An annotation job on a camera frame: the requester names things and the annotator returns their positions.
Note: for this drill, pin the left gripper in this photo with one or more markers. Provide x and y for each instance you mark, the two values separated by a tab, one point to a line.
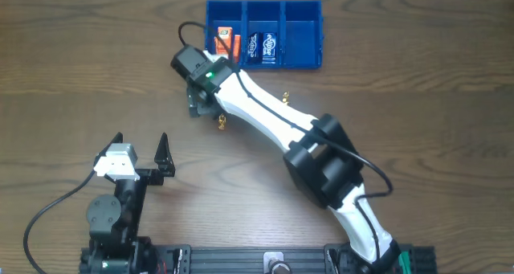
150	177

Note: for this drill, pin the gold candy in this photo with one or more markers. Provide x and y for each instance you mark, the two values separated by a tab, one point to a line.
221	122
285	98

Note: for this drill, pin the orange candy box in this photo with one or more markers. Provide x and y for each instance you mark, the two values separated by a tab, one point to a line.
225	33
237	45

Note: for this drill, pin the blue candy pack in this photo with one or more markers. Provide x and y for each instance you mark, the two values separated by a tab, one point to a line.
269	47
253	47

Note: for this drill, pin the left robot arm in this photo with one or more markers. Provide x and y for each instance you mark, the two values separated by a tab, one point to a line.
128	209

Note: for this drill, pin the blue tray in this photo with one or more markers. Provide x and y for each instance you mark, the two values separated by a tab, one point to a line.
301	45

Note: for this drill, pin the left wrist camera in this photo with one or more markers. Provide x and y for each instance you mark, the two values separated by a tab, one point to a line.
117	161

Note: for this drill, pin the mounting rail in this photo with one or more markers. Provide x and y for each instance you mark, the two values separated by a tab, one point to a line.
233	260

